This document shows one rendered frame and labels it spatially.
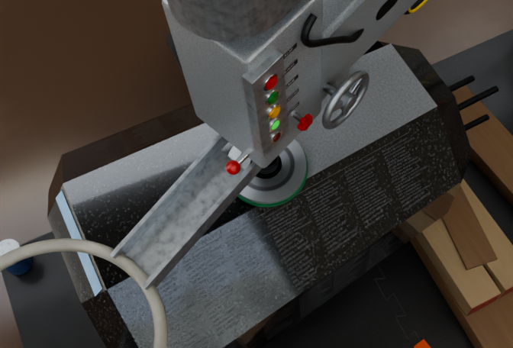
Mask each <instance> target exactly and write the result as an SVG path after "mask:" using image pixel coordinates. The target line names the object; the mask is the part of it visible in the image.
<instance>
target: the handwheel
mask: <svg viewBox="0 0 513 348"><path fill-rule="evenodd" d="M368 85H369V74H368V73H367V72H366V71H363V70H360V71H357V72H355V73H353V74H352V75H350V76H349V77H348V78H346V79H345V80H344V81H343V82H342V83H341V84H340V86H339V87H338V88H337V87H335V86H334V85H332V84H331V83H329V82H328V83H327V84H326V85H325V86H324V88H323V91H325V92H326V93H328V94H329V95H330V96H331V98H330V100H329V102H328V103H327V105H326V107H325V110H324V113H323V116H322V125H323V127H324V128H326V129H328V130H330V129H334V128H336V127H338V126H339V125H341V124H342V123H343V122H345V120H346V119H348V118H349V116H350V115H351V114H352V113H353V112H354V110H355V109H356V108H357V106H358V104H359V103H360V102H361V100H362V98H363V96H364V95H365V93H366V90H367V87H368ZM351 86H352V87H351ZM349 87H351V88H350V90H348V89H349ZM358 87H359V88H358ZM357 89H358V90H357ZM356 90H357V93H356V94H354V92H355V91H356ZM338 108H339V109H341V110H342V113H341V114H340V115H339V116H338V117H337V118H335V119H334V120H332V121H331V115H332V112H333V111H336V110H337V109H338Z"/></svg>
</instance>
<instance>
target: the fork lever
mask: <svg viewBox="0 0 513 348"><path fill-rule="evenodd" d="M227 143H228V141H227V140H226V139H224V138H223V137H222V136H221V135H220V134H219V135H218V136H217V137H216V138H215V139H214V140H213V141H212V142H211V143H210V144H209V145H208V146H207V148H206V149H205V150H204V151H203V152H202V153H201V154H200V155H199V157H198V158H197V159H196V160H195V161H194V162H193V163H192V165H191V166H190V167H189V168H188V169H187V170H186V171H185V172H184V173H183V174H182V175H181V176H180V177H179V178H178V179H177V180H176V182H175V183H174V184H173V185H172V186H171V187H170V188H169V190H168V191H167V192H166V193H165V194H164V195H163V196H162V197H161V199H160V200H159V201H158V202H157V203H156V204H155V205H154V206H153V207H152V208H151V209H150V210H149V211H148V212H147V213H146V215H145V216H144V217H143V218H142V219H141V220H140V221H139V222H138V224H137V225H136V226H135V227H134V228H133V229H132V230H131V232H130V233H129V234H128V235H127V236H126V237H125V238H124V239H123V240H122V241H121V242H120V243H119V244H118V245H117V246H116V247H115V249H114V250H113V251H112V252H111V253H110V256H111V257H112V258H114V259H116V257H117V256H119V255H120V254H124V255H125V256H127V257H129V258H130V259H132V260H133V261H134V262H135V263H136V264H137V265H138V266H139V267H140V268H142V270H143V271H145V273H146V274H147V275H148V276H149V278H148V280H147V281H146V282H145V283H144V284H142V287H143V288H145V289H146V290H147V289H148V288H149V287H151V286H152V285H155V287H157V286H158V285H159V284H160V283H161V282H162V281H163V280H164V279H165V277H166V276H167V275H168V274H169V273H170V272H171V270H172V269H173V268H174V267H175V266H176V265H177V263H178V262H179V261H180V260H181V259H182V258H183V257H184V255H186V254H187V252H189V250H190V249H191V248H192V247H193V246H194V245H195V243H196V242H197V241H198V240H199V239H200V238H201V237H202V235H203V234H204V233H205V232H206V231H207V230H208V228H209V227H210V226H211V225H213V223H214V222H215V221H216V220H217V219H218V218H219V217H220V215H221V214H222V213H223V212H224V211H225V210H226V208H227V207H228V206H229V205H230V204H231V203H232V201H233V200H234V199H235V198H236V197H237V196H238V195H239V194H240V193H241V192H242V191H243V190H244V188H245V187H246V186H247V185H248V184H249V183H250V181H251V180H252V179H253V178H254V177H255V176H256V174H257V173H258V172H259V171H260V170H261V169H262V167H259V166H258V165H257V164H256V163H255V162H254V161H253V162H252V163H251V164H250V165H249V166H248V167H247V168H246V169H244V168H242V167H240V172H239V173H238V174H236V175H231V174H229V173H228V172H227V170H226V164H227V163H228V162H229V161H230V160H232V159H231V158H230V157H229V156H228V155H226V154H225V153H224V152H223V151H221V150H222V149H223V148H224V146H225V145H226V144H227Z"/></svg>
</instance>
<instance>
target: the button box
mask: <svg viewBox="0 0 513 348"><path fill-rule="evenodd" d="M274 73H275V74H277V83H276V85H275V86H274V87H273V88H272V89H270V90H268V91H264V90H263V85H264V83H265V81H266V80H267V79H268V77H269V76H271V75H272V74H274ZM242 80H243V85H244V93H245V98H246V103H247V110H248V115H249V120H250V128H251V133H252V138H253V145H254V150H255V151H256V152H257V153H258V154H260V155H261V156H262V157H265V156H266V155H267V154H268V153H269V152H270V151H271V150H272V149H273V148H274V147H275V146H276V145H277V144H278V143H279V142H280V141H281V140H282V139H283V138H284V137H285V136H286V135H287V134H288V133H289V122H288V111H287V101H286V81H285V70H284V59H283V54H282V53H280V52H279V51H278V50H275V51H274V52H273V53H272V54H271V55H270V56H269V57H267V58H266V59H265V60H264V61H263V62H262V63H261V64H260V65H259V66H258V67H257V68H256V69H255V70H254V71H252V72H245V73H244V74H243V75H242ZM274 89H278V90H279V97H278V99H277V100H276V102H275V103H274V104H272V105H268V106H267V105H265V100H266V98H267V96H268V94H269V93H271V91H272V90H274ZM277 103H279V104H280V111H279V113H278V115H277V116H276V117H275V118H272V119H267V114H268V112H269V110H270V109H271V107H272V106H274V105H275V104H277ZM277 117H281V119H282V120H281V123H280V125H279V126H278V127H277V128H276V129H275V130H274V131H273V132H269V126H270V124H271V123H272V122H273V120H274V119H276V118H277ZM277 130H282V136H281V137H280V138H279V140H278V141H277V142H276V143H274V144H271V143H270V140H271V137H272V136H273V135H274V133H275V132H277Z"/></svg>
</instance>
